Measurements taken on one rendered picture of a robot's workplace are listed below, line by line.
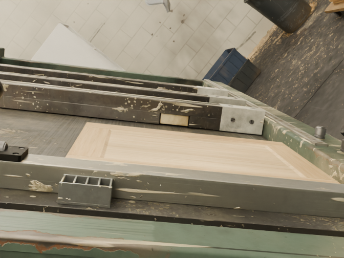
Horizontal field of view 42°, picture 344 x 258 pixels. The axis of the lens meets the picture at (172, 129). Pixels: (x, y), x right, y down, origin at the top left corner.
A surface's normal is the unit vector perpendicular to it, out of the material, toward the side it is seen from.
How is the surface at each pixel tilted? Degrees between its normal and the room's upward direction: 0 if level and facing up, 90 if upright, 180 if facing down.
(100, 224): 58
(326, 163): 32
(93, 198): 89
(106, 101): 90
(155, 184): 90
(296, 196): 90
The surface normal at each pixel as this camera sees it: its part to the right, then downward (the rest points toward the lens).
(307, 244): 0.12, -0.98
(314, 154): -0.99, -0.11
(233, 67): 0.14, 0.12
